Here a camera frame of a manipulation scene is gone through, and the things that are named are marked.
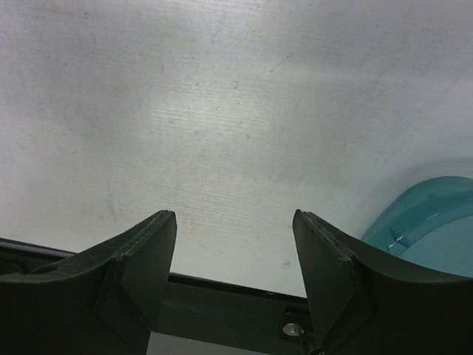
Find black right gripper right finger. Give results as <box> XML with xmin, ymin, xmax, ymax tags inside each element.
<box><xmin>293</xmin><ymin>210</ymin><xmax>472</xmax><ymax>354</ymax></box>

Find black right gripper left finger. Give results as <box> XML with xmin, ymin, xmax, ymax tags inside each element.
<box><xmin>1</xmin><ymin>210</ymin><xmax>177</xmax><ymax>354</ymax></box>

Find teal plastic bin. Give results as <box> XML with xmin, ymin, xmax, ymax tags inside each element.
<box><xmin>361</xmin><ymin>176</ymin><xmax>472</xmax><ymax>277</ymax></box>

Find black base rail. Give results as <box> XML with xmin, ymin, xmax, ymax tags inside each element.
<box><xmin>0</xmin><ymin>236</ymin><xmax>319</xmax><ymax>355</ymax></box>

